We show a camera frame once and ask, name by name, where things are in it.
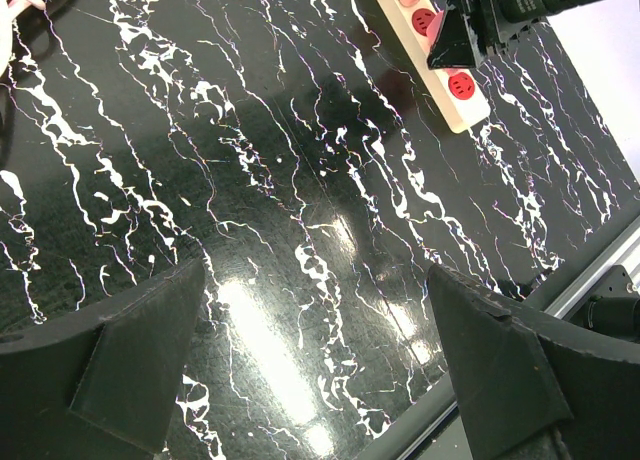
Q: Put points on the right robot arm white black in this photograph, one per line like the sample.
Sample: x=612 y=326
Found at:
x=474 y=30

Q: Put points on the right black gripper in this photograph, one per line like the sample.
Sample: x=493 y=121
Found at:
x=471 y=31

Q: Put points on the pink square charger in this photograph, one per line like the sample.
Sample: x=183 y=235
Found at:
x=434 y=26

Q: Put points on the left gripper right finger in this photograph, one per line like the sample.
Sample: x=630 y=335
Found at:
x=531 y=386

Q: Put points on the wooden red socket power strip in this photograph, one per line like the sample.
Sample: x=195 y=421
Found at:
x=454 y=90

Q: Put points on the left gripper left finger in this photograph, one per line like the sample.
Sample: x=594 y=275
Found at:
x=101 y=382

